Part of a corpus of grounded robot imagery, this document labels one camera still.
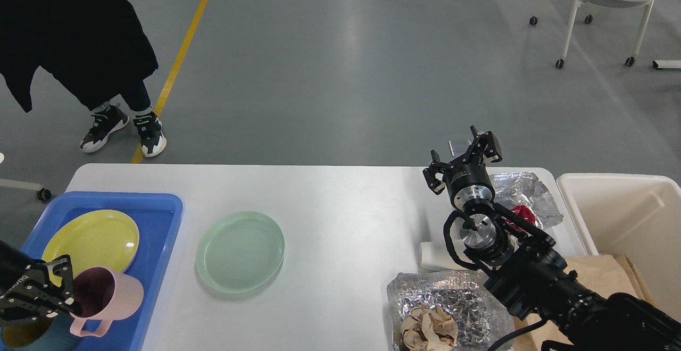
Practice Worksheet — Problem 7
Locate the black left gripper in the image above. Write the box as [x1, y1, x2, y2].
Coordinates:
[1, 241, 82, 326]

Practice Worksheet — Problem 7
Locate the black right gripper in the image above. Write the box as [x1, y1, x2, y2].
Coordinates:
[422, 126, 503, 210]

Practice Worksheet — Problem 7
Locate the teal mug yellow inside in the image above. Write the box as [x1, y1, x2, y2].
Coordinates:
[2, 315, 82, 350]

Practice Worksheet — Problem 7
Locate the pink mug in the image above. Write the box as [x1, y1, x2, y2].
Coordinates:
[70, 266, 144, 337]

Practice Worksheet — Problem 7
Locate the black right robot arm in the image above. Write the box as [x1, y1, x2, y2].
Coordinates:
[423, 126, 680, 350]

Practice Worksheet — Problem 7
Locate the small clear plastic piece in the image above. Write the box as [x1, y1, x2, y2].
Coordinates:
[449, 139, 471, 158]

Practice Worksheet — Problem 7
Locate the crumpled foil sheet back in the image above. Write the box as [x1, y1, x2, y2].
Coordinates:
[491, 172, 564, 229]

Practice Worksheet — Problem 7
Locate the crumpled foil sheet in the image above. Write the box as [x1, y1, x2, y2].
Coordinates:
[491, 172, 564, 229]
[387, 270, 514, 350]

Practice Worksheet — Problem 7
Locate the yellow plate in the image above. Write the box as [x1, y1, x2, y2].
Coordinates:
[41, 210, 140, 277]

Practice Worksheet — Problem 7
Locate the white furniture leg with caster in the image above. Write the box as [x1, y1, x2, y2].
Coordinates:
[1, 178, 53, 202]

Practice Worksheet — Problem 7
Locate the blue plastic tray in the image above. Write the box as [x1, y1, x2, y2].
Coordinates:
[20, 191, 183, 350]

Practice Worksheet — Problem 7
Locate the crumpled foil sheet front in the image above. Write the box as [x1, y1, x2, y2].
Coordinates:
[387, 270, 514, 350]

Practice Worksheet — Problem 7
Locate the crumpled brown paper ball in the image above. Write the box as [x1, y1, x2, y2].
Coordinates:
[400, 305, 458, 350]

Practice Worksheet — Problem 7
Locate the light green plate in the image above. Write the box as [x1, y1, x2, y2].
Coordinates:
[195, 211, 285, 294]

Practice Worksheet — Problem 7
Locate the white plastic bin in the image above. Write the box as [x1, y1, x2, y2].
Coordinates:
[557, 173, 680, 320]

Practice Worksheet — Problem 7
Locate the left black white sneaker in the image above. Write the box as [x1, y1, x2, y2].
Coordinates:
[79, 105, 130, 153]

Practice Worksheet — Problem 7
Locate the black white sneaker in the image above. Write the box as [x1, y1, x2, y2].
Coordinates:
[133, 111, 168, 158]
[79, 105, 130, 153]

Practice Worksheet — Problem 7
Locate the brown paper bag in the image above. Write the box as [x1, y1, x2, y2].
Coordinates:
[512, 254, 656, 350]

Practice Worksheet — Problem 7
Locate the right black white sneaker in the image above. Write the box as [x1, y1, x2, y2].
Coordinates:
[133, 111, 168, 158]

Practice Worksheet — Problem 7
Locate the white bar on floor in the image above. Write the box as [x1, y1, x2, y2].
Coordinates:
[652, 60, 681, 70]

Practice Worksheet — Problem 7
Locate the person in black coat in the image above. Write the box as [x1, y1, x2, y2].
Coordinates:
[0, 0, 159, 113]

